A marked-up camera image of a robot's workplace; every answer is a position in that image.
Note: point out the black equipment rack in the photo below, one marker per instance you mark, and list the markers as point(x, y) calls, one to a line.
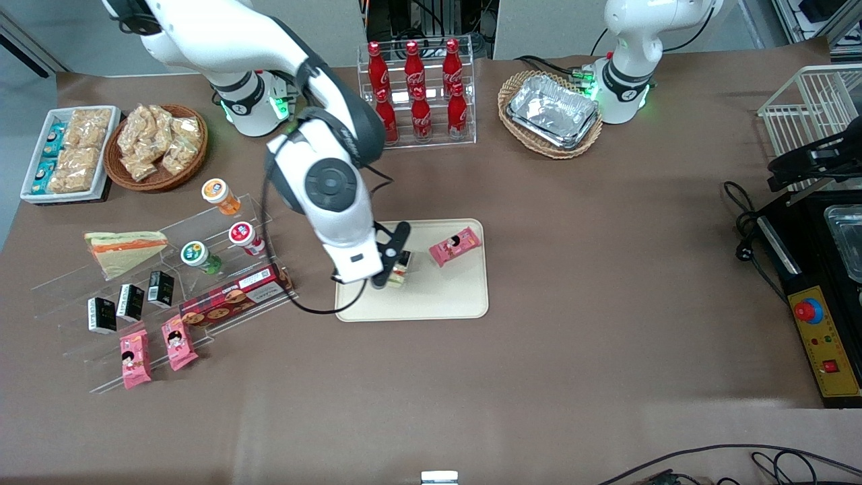
point(431, 20)

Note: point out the shiny metal tray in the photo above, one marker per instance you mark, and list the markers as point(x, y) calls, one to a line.
point(848, 242)

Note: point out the white rectangular snack bin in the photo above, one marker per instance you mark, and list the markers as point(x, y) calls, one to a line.
point(108, 155)

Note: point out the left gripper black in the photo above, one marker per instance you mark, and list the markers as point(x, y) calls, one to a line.
point(803, 160)

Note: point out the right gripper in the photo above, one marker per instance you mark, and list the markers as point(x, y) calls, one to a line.
point(405, 258)

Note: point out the orange cap small bottle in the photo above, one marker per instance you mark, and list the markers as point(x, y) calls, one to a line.
point(219, 194)

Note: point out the blue wrapped snack pack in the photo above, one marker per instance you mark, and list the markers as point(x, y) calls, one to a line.
point(51, 148)
point(44, 175)
point(56, 131)

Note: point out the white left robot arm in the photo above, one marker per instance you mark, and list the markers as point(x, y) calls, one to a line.
point(630, 60)

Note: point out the clear acrylic bottle rack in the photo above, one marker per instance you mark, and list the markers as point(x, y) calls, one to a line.
point(465, 135)

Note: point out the small silver white device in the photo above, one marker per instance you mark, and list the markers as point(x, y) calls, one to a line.
point(439, 477)

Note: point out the beige plastic serving tray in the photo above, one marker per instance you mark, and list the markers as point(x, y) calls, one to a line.
point(444, 296)

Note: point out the clear acrylic tiered stand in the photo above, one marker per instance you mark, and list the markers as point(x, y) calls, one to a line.
point(67, 296)

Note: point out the black machine with yellow panel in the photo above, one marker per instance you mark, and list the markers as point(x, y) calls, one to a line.
point(808, 236)

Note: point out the triangular sandwich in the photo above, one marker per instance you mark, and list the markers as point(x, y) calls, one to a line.
point(124, 252)
point(398, 276)

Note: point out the grey metal bar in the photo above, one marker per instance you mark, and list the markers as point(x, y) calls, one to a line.
point(805, 195)

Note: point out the red cola bottle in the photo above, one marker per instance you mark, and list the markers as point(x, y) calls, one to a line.
point(458, 116)
point(452, 65)
point(377, 71)
point(421, 120)
point(390, 121)
point(413, 67)

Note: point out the red cap small bottle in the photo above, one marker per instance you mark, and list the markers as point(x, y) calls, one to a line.
point(244, 237)

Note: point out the green cap small bottle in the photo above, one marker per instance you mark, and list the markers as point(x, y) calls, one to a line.
point(196, 256)

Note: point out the silver metal lever bar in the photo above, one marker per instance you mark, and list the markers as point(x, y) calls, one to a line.
point(780, 246)

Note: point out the light woven wicker basket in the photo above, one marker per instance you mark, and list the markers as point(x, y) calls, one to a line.
point(545, 149)

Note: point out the red cookie box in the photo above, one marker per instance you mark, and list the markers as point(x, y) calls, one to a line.
point(236, 295)

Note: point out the aluminium foil container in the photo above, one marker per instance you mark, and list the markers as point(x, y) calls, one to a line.
point(552, 108)

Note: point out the red emergency stop button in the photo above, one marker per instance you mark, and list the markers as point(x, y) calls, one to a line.
point(806, 310)

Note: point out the clear bag of snacks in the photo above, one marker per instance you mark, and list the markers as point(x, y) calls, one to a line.
point(141, 165)
point(161, 121)
point(185, 138)
point(135, 131)

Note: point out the pink snack pack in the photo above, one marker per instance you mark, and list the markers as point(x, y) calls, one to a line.
point(135, 359)
point(179, 343)
point(455, 246)

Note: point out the dark brown wicker basket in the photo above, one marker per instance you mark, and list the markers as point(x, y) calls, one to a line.
point(158, 182)

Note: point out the clear wrapped cracker pack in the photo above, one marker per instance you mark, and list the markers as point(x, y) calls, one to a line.
point(74, 168)
point(89, 128)

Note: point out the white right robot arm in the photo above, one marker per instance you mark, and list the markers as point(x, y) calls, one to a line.
point(330, 182)

